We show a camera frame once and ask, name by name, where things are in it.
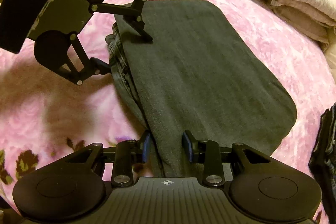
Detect dark grey jeans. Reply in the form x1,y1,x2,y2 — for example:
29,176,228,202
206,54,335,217
109,0,297,177

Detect pink rose bedspread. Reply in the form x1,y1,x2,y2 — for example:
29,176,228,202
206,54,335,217
1,0,335,206

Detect folded dark blue jeans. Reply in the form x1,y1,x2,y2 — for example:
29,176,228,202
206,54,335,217
309,105,335,223

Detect cream padded headboard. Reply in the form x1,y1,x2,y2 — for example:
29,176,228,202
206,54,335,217
324,28,336,71

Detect beige pillow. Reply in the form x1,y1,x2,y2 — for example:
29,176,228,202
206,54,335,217
268,0,335,49

